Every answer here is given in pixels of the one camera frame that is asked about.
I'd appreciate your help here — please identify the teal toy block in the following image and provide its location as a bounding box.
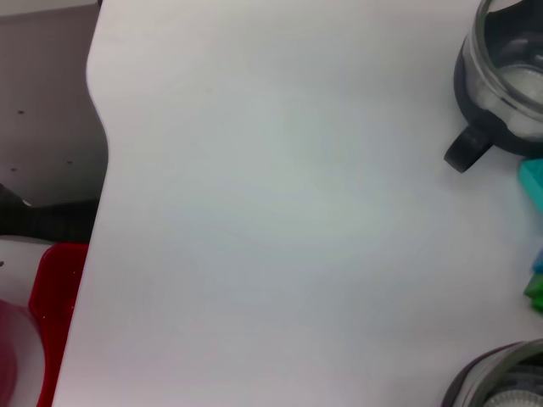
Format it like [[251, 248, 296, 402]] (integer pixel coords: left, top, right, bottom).
[[517, 158, 543, 205]]

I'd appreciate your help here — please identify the green toy block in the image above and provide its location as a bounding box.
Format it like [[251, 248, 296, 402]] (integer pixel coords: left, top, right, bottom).
[[523, 273, 543, 315]]

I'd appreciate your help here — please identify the grey panel with screw holes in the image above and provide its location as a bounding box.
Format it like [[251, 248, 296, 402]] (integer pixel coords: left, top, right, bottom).
[[0, 0, 110, 209]]

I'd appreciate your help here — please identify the red plastic bin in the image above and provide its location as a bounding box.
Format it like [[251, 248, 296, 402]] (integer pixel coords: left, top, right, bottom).
[[28, 243, 91, 407]]

